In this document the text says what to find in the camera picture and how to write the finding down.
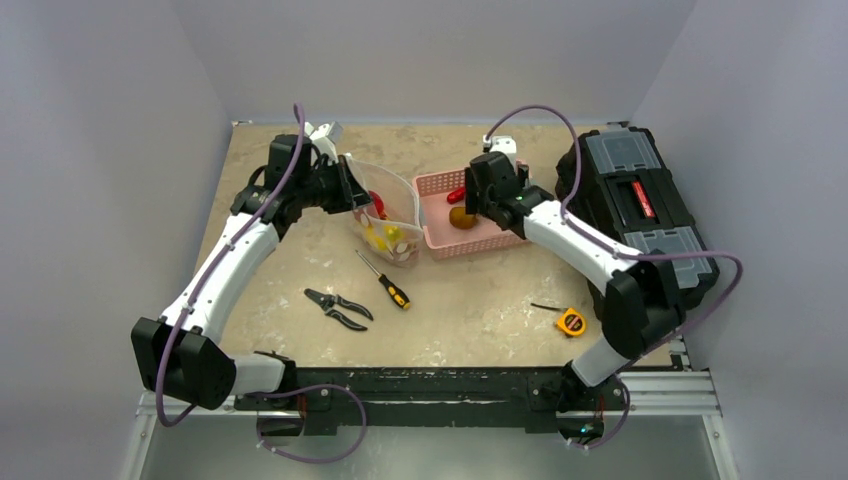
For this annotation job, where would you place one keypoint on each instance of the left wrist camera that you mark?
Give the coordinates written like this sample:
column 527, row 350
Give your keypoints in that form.
column 325, row 137

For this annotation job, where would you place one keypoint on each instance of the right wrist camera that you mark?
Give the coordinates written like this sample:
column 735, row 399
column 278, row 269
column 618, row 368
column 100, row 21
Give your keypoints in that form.
column 503, row 144

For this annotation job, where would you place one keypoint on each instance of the red toy pomegranate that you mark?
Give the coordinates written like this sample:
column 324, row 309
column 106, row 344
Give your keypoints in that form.
column 379, row 205

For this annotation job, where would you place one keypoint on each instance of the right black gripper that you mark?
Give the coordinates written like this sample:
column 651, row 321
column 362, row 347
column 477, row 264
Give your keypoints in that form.
column 474, row 195

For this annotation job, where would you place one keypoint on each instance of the aluminium rail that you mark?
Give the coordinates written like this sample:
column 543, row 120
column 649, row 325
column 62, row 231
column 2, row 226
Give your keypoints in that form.
column 643, row 390

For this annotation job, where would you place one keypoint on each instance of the black yellow screwdriver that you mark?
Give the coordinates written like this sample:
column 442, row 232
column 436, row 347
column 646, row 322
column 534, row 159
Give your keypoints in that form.
column 397, row 295

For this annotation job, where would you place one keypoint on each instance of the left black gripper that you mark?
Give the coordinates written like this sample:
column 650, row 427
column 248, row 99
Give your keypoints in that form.
column 351, row 194

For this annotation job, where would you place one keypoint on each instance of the red toy chili pepper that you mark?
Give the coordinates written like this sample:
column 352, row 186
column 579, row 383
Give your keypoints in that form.
column 456, row 196

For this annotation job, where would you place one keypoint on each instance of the pink plastic basket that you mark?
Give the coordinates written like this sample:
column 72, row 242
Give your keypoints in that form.
column 442, row 238

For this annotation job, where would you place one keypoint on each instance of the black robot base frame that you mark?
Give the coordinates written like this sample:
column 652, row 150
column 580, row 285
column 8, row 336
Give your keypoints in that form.
column 355, row 413

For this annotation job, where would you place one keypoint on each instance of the black pliers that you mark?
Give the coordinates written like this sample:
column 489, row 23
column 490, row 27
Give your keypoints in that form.
column 331, row 304

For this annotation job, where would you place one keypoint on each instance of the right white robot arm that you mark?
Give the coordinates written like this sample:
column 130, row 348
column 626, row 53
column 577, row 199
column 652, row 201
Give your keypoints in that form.
column 641, row 299

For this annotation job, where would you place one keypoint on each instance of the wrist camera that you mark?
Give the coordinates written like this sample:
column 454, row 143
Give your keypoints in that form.
column 503, row 144
column 325, row 137

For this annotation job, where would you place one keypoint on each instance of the yellow tape measure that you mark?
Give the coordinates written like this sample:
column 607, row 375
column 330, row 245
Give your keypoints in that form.
column 570, row 322

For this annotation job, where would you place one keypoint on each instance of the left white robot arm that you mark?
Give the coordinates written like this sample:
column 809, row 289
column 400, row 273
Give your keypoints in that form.
column 178, row 353

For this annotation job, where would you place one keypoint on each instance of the black tool box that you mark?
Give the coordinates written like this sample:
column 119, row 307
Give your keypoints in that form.
column 627, row 192

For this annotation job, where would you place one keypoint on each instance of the brown toy kiwi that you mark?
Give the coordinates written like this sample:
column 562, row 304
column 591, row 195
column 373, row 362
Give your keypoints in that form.
column 460, row 219

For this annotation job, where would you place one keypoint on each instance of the clear zip top bag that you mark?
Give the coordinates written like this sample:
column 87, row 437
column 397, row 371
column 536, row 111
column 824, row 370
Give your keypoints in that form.
column 401, row 204

